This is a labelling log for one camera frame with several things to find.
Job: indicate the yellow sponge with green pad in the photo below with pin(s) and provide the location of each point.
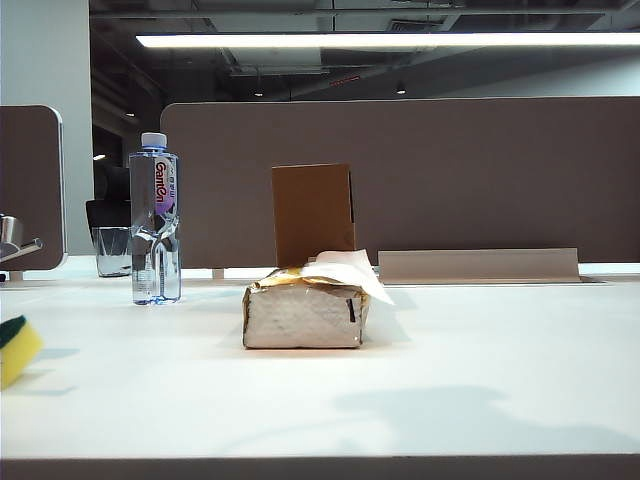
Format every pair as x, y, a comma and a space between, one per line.
20, 350

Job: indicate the clear plastic water bottle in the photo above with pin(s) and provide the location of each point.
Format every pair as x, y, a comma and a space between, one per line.
149, 200

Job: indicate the upright brown cardboard box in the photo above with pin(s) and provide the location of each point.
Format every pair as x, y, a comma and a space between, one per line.
311, 210

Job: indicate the white tissue sheet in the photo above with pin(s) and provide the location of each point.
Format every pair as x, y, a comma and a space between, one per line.
347, 267

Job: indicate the gold tissue pack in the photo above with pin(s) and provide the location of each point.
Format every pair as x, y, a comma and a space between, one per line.
300, 320

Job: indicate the large brown desk divider panel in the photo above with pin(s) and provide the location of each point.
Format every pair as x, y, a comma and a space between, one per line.
450, 165

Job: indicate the red ceiling sign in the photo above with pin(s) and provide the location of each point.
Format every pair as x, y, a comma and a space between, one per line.
345, 80

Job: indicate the black pendant ceiling lamp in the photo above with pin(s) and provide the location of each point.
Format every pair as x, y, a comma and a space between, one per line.
400, 90

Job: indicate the long ceiling light strip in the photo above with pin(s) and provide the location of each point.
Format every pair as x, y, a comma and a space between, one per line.
350, 40

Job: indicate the clear drinking glass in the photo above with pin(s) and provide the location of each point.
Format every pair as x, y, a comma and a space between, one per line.
112, 252

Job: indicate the black office chair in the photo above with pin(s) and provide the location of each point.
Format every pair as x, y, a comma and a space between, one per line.
110, 192

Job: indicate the silver metal rod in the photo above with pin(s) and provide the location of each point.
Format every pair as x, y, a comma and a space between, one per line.
27, 247

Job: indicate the small brown desk divider panel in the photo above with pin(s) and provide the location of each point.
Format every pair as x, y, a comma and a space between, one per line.
30, 175

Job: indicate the shiny silver metal cylinder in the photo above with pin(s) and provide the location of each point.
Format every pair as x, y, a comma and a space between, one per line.
10, 230

